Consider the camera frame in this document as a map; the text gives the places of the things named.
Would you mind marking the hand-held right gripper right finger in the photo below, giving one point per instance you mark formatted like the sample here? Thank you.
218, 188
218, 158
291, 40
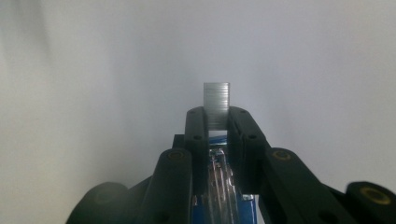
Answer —
244, 130

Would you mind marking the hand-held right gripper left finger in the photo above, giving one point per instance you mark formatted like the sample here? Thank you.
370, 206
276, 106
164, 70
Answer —
195, 126

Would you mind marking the silver staple strip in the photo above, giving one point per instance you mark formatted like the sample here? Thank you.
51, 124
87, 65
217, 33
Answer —
216, 104

